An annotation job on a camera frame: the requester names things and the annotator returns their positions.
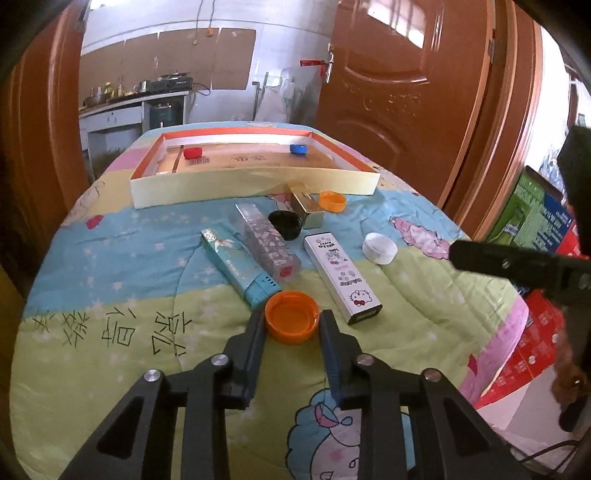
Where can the blue bottle cap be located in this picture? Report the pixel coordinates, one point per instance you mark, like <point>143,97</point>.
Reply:
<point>298,149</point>

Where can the red bottle cap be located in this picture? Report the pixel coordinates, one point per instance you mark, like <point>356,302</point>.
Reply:
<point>193,153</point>

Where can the green printed carton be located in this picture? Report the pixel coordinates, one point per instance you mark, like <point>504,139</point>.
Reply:
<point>531,212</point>

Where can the gold box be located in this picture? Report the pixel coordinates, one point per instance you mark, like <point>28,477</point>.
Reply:
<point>307,203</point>

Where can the white woven sack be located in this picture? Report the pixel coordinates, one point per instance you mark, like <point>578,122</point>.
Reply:
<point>274,101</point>

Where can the cardboard wall sheet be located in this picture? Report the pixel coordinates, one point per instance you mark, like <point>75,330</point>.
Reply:
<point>184,60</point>

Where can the black bottle cap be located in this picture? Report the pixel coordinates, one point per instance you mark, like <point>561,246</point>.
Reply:
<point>284,225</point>

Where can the black gas stove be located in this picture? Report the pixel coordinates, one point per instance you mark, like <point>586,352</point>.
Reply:
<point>173,82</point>

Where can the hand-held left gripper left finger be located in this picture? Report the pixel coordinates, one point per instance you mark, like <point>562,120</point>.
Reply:
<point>256,344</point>

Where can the brown panelled wooden door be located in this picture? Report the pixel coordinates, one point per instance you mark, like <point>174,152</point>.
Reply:
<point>392,115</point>

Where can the deep orange bottle cap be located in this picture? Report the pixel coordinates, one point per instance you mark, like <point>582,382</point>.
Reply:
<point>291,318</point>

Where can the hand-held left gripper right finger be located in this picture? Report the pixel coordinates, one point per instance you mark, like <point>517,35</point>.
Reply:
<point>330,353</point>

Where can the red ribbon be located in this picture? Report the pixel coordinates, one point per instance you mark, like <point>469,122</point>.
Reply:
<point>311,62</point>

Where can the transparent patterned box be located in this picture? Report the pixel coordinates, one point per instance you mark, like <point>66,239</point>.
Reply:
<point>265,240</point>

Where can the light orange bottle cap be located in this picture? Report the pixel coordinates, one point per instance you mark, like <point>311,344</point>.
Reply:
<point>332,201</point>

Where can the red printed carton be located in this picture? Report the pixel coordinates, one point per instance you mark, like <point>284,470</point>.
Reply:
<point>526,350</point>

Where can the teal patterned box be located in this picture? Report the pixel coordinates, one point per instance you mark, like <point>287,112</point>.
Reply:
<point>240,270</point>

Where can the metal pot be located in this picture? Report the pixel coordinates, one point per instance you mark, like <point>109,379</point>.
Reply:
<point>94,99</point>

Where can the dark green air fryer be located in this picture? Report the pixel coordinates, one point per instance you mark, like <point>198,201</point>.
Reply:
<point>165,115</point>

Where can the white bottle cap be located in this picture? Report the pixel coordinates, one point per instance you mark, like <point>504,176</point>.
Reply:
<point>379,248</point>

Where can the shallow cardboard tray box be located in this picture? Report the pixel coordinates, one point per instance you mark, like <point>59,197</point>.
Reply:
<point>221,187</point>

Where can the white cartoon cat box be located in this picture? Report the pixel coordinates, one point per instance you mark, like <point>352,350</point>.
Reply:
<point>341,277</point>

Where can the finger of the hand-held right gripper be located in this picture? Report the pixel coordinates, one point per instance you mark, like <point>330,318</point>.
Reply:
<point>498,263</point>

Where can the kitchen counter cabinet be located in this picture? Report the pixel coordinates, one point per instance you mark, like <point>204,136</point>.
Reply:
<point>115,117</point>

